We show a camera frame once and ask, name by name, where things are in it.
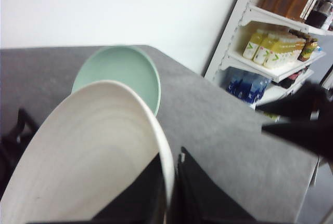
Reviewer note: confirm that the yellow juice bottles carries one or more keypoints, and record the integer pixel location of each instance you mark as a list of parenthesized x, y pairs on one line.
[(271, 50)]

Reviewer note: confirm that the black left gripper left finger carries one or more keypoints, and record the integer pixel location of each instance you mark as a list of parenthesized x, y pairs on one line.
[(142, 202)]

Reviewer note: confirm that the white plate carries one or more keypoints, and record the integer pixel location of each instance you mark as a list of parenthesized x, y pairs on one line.
[(95, 142)]

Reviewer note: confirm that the dark jar on shelf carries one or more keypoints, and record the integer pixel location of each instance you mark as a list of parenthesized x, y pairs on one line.
[(320, 14)]

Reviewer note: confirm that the blue water bottles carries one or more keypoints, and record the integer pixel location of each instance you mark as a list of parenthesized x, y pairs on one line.
[(245, 85)]

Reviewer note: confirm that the white metal shelf unit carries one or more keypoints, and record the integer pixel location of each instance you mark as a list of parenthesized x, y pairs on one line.
[(315, 62)]

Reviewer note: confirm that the green plate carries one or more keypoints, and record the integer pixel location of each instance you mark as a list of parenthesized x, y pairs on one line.
[(128, 65)]

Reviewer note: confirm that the black dish rack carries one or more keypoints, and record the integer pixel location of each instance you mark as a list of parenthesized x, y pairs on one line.
[(13, 144)]

